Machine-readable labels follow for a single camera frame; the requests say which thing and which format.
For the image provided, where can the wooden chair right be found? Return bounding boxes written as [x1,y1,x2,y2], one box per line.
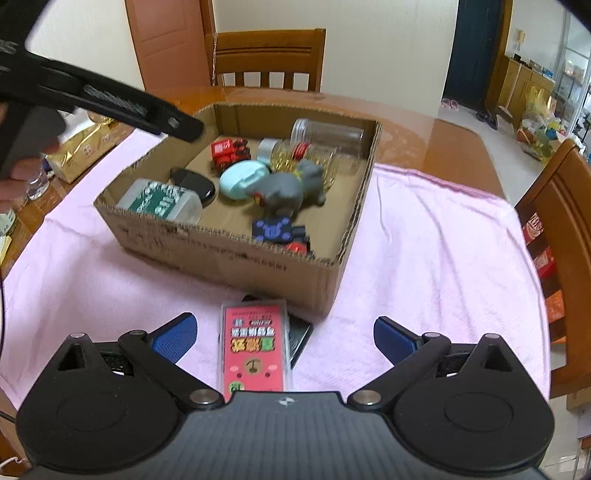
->
[516,139,590,398]

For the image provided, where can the red gift boxes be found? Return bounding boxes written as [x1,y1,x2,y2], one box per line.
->
[522,212,566,344]

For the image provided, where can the small jar silver lid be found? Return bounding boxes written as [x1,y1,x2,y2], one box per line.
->
[256,138,294,173]

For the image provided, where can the gold snack bag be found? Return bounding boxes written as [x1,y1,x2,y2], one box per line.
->
[46,113,133,184]

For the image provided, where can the pink table cloth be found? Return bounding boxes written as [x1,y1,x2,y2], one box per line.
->
[1,132,550,405]

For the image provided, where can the red toy car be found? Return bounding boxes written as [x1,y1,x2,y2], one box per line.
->
[211,138,252,175]

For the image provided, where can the wooden dining chair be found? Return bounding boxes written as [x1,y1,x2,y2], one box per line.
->
[205,28,327,92]

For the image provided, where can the shallow cardboard box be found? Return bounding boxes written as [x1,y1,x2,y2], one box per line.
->
[94,102,383,314]

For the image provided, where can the green white bottle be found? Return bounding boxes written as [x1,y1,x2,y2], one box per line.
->
[117,178,204,224]

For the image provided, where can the black oval case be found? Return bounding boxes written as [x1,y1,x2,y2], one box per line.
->
[169,168,216,207]

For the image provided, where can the yellow plastic bag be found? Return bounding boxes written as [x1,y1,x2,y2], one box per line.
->
[522,84,552,123]

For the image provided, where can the wooden cabinet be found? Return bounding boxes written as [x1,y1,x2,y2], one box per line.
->
[485,56,555,129]

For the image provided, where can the light blue egg case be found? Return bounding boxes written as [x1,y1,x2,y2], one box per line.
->
[219,160,270,200]

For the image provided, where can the person left hand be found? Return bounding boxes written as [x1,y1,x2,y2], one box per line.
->
[0,103,61,214]

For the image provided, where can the blue black toy block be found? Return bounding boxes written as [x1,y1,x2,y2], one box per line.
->
[252,217,308,244]

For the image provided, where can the glass jar red lid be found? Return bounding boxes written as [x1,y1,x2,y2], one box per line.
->
[290,142,361,191]

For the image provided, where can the black flat case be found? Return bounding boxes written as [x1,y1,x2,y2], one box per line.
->
[219,298,312,389]

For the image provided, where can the grey elephant toy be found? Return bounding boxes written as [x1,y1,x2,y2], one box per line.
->
[245,160,327,218]

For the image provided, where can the red card pack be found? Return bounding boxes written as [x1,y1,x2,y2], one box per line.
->
[218,300,291,401]

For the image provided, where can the brown wooden door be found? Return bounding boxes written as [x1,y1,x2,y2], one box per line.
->
[125,0,215,97]

